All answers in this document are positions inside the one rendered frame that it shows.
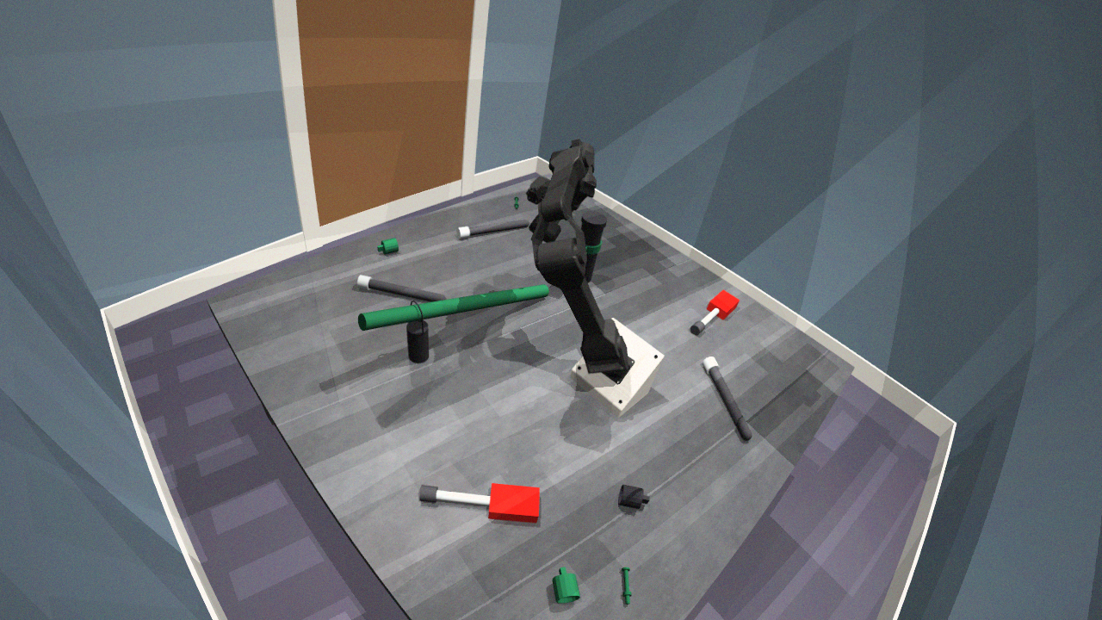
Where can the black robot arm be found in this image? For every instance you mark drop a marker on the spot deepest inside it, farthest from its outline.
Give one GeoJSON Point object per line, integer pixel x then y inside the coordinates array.
{"type": "Point", "coordinates": [562, 262]}

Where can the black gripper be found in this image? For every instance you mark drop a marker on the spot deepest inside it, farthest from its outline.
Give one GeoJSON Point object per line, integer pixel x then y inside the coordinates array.
{"type": "Point", "coordinates": [553, 230]}

